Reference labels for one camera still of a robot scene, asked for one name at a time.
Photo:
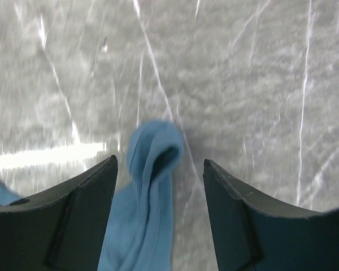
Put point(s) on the teal tank top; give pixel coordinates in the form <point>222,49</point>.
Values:
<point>139,230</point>

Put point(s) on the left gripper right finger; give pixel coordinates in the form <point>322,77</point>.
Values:
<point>254,231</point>

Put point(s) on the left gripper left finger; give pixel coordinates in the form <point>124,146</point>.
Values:
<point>60,228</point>

